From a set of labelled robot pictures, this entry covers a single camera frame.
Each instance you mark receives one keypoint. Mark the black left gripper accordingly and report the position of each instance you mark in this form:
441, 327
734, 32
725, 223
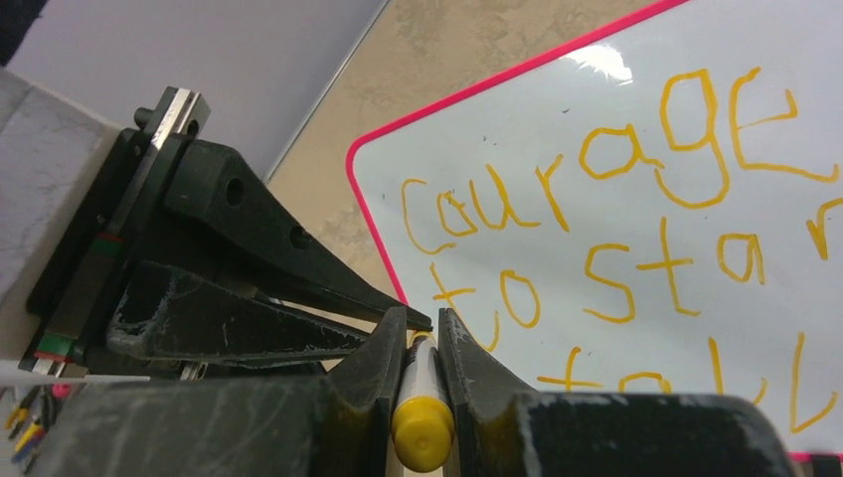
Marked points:
129, 288

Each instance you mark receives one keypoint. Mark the red framed whiteboard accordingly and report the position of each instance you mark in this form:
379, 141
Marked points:
653, 207

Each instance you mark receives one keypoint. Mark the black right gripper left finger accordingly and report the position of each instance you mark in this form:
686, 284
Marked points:
336, 424

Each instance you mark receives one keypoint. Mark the yellow marker cap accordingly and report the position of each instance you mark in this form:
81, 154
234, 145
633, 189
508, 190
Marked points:
423, 430

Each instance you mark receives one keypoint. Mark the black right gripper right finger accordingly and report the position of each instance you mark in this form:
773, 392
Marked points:
504, 427

